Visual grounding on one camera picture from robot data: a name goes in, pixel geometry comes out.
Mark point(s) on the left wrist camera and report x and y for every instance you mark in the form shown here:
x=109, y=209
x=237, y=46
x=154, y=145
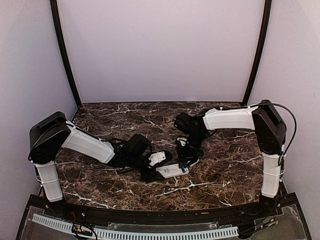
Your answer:
x=160, y=158

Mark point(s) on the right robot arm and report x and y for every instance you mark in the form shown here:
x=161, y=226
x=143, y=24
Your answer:
x=262, y=118

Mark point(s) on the right black frame post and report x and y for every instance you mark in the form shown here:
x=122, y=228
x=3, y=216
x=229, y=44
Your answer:
x=259, y=51

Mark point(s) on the black front rail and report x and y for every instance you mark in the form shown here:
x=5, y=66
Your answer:
x=104, y=216

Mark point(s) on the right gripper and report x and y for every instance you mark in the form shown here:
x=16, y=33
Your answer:
x=185, y=157

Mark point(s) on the black frame post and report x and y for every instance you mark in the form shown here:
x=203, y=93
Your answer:
x=259, y=51
x=63, y=52

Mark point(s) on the white cable duct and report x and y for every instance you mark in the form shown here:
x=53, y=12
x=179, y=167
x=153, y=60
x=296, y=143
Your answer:
x=99, y=233

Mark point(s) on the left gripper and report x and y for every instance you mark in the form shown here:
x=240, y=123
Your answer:
x=150, y=176

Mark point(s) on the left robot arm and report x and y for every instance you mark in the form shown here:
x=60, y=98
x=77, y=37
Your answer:
x=56, y=132

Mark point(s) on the left black frame post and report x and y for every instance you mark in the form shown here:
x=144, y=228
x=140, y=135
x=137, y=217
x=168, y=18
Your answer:
x=63, y=52

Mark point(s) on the white remote control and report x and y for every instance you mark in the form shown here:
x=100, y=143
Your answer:
x=170, y=171

